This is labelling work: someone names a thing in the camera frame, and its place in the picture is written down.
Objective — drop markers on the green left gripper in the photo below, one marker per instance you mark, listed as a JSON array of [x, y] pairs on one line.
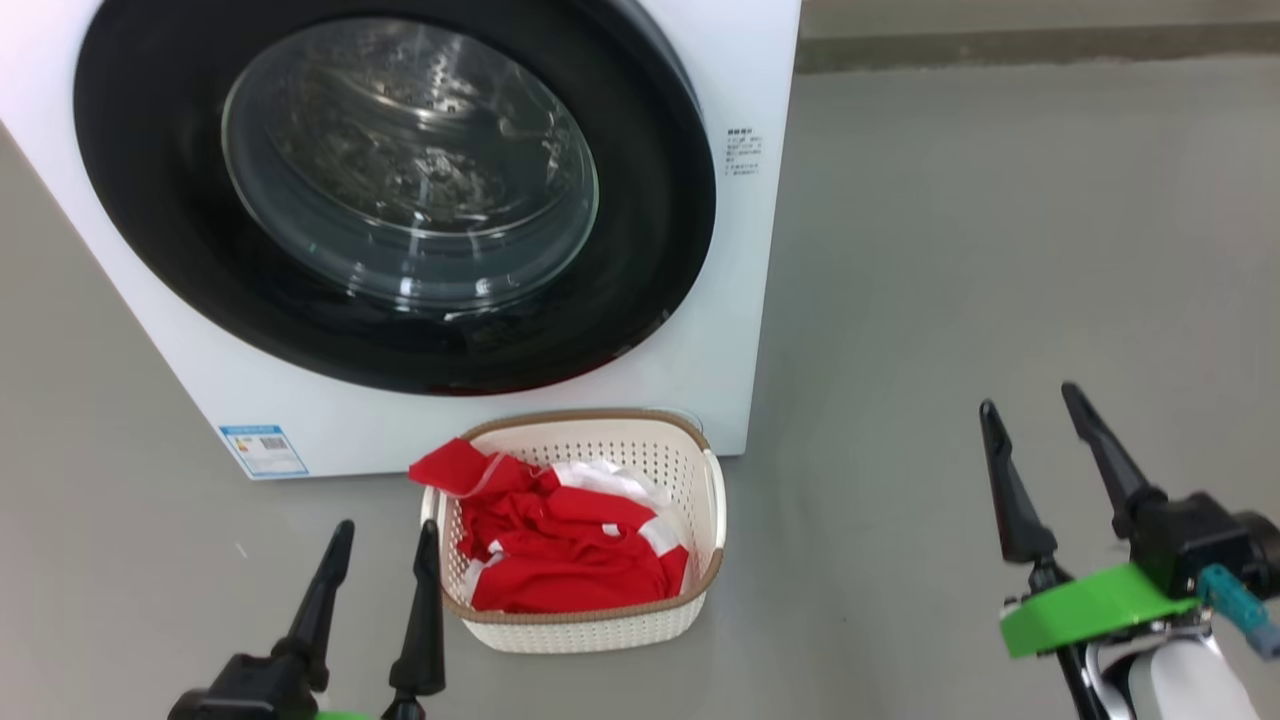
[[400, 712]]

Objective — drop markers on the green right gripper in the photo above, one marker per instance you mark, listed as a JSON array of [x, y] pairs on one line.
[[1090, 605]]

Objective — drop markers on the red and white garment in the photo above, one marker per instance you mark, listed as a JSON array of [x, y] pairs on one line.
[[560, 560]]

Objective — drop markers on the black round glass washer door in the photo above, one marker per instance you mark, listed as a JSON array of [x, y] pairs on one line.
[[140, 200]]

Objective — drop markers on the cream basket with brown rim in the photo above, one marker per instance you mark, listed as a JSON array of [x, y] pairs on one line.
[[600, 630]]

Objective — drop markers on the white front-load washing machine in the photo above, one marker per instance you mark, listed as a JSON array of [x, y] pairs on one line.
[[740, 300]]

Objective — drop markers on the stainless steel washing machine drum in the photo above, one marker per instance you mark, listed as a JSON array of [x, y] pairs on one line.
[[400, 150]]

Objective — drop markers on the blue energy label sticker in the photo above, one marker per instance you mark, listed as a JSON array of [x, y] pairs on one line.
[[265, 452]]

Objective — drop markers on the round white filter cover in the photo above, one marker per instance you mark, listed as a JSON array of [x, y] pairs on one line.
[[680, 412]]

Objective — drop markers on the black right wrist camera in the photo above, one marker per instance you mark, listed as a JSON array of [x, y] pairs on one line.
[[1190, 540]]

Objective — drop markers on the grey wall baseboard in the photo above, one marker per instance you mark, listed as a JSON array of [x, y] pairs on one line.
[[1000, 48]]

